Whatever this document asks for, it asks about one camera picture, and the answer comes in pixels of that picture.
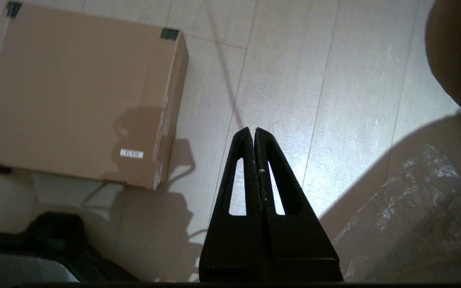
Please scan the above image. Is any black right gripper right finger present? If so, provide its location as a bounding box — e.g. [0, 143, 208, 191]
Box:
[255, 128, 344, 281]

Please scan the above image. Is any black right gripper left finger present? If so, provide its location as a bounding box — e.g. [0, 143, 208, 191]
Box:
[199, 127, 265, 281]

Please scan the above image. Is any clear crinkled plastic sheet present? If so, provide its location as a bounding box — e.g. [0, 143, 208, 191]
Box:
[332, 144, 461, 283]

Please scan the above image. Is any brown cardboard shoe box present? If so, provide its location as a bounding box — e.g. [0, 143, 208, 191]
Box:
[0, 1, 189, 191]

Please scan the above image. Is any brown round stool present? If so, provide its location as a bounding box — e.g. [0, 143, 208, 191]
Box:
[425, 0, 461, 116]

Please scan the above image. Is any black grey robot base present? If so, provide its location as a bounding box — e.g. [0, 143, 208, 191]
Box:
[0, 211, 140, 283]

